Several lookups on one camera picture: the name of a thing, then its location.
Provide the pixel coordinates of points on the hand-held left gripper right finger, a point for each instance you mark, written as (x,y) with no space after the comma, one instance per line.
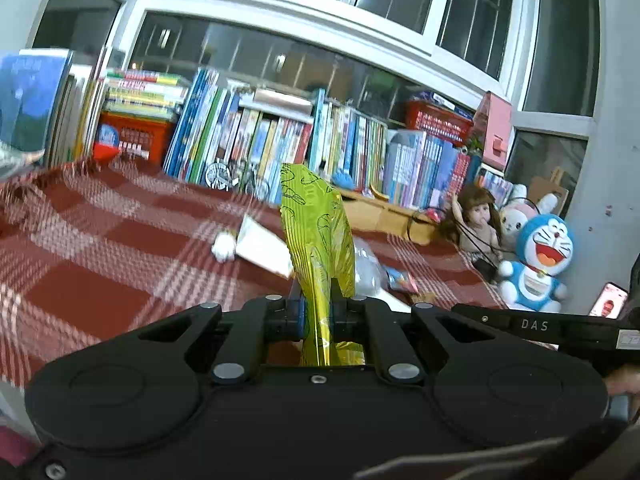
(337,317)

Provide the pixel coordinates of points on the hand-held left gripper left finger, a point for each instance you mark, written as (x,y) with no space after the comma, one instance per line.
(299,317)

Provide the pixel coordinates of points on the white cardboard box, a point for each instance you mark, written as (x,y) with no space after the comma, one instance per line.
(260,250)

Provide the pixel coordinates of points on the yellow-green foil wrapper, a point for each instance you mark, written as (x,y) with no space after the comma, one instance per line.
(315,225)

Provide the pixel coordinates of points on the person's right hand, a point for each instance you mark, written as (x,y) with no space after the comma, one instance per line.
(622,382)

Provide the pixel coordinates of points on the smartphone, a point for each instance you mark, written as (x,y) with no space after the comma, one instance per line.
(607,301)

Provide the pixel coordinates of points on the clear plastic bag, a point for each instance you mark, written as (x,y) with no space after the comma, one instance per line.
(367,267)

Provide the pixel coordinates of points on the colourful snack packet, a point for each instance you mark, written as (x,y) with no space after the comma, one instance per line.
(400,280)

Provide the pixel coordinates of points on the blue robot cat plush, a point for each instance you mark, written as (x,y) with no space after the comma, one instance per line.
(542,260)

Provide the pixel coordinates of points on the crumpled white tissue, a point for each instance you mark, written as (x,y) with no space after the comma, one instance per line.
(224,249)

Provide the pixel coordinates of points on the small black device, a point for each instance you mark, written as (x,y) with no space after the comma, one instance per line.
(486,269)

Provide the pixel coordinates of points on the wooden drawer unit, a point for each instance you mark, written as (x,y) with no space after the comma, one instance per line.
(385,215)

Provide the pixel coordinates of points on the white rabbit plush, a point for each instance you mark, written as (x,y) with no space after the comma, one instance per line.
(517,217)

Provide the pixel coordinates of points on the small blue toy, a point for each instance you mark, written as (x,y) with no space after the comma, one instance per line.
(344,180)

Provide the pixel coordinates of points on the wooden easel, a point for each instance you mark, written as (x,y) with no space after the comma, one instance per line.
(550,187)

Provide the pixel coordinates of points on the brown-haired doll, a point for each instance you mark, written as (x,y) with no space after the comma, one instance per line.
(477,220)

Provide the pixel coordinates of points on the silver bicycle model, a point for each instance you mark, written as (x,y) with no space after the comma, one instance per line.
(235,177)

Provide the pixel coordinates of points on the row of upright books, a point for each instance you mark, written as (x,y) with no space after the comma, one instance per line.
(300,145)

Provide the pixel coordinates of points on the red white plaid blanket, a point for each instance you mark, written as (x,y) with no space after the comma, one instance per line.
(115,250)

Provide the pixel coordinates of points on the tan flat box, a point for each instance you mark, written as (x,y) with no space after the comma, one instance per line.
(277,102)

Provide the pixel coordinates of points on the pink box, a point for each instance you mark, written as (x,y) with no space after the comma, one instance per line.
(495,130)

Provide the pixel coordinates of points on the red plastic basket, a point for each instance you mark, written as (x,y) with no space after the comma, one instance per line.
(440,122)
(137,135)

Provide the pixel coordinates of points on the blue and red cap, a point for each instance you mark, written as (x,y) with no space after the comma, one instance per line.
(106,142)

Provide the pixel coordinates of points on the stack of flat books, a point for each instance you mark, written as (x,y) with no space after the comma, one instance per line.
(142,92)

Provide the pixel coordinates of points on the white window frame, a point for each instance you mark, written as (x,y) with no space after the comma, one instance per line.
(310,7)

